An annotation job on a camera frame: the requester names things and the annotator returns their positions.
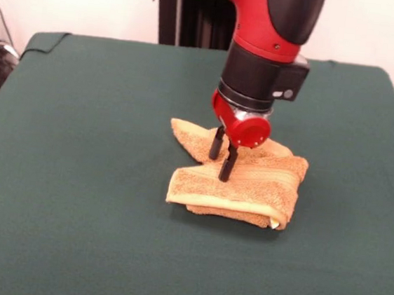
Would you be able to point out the dark green table cloth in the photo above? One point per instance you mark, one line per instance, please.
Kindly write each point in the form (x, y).
(74, 177)

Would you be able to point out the tan terry towel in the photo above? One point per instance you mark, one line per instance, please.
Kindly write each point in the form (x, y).
(255, 192)

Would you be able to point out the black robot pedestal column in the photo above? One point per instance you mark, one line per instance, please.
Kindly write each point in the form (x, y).
(169, 10)

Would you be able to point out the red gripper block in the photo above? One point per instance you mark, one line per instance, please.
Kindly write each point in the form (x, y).
(251, 132)

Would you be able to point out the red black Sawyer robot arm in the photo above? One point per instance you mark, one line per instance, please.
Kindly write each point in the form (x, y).
(266, 21)

